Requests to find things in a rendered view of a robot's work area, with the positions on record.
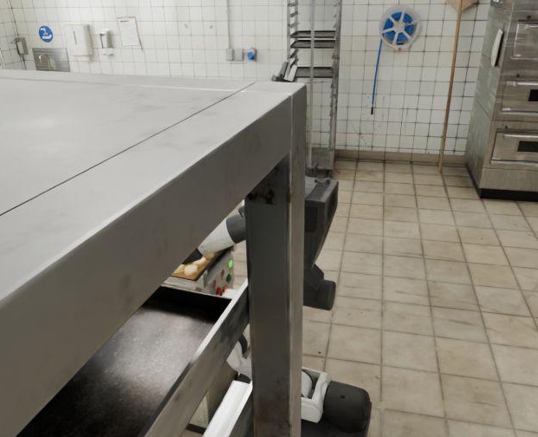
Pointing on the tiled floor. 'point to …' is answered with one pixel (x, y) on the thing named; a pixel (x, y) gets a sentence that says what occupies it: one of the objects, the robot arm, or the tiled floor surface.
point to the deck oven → (517, 105)
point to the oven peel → (453, 65)
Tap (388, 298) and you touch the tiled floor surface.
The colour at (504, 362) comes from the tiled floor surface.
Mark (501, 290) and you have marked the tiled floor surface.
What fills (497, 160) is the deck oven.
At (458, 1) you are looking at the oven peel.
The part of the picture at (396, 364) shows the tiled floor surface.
